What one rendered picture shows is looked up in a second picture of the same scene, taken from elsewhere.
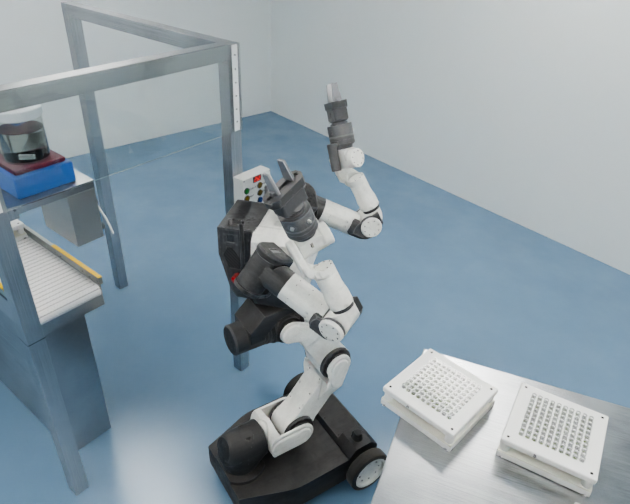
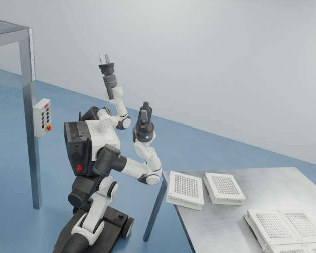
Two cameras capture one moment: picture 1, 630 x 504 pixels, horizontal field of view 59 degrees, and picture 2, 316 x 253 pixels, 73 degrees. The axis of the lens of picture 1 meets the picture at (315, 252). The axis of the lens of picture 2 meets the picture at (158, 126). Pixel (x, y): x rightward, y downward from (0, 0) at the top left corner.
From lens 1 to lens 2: 0.86 m
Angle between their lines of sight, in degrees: 38
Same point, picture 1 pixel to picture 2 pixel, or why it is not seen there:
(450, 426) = (200, 201)
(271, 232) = (101, 137)
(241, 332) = (82, 194)
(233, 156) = (31, 95)
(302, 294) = (135, 166)
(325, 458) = (111, 233)
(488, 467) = (213, 210)
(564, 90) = (138, 54)
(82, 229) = not seen: outside the picture
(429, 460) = (197, 218)
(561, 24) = (135, 29)
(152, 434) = not seen: outside the picture
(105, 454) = not seen: outside the picture
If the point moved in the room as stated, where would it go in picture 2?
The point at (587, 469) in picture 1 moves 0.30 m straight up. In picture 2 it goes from (242, 196) to (261, 165)
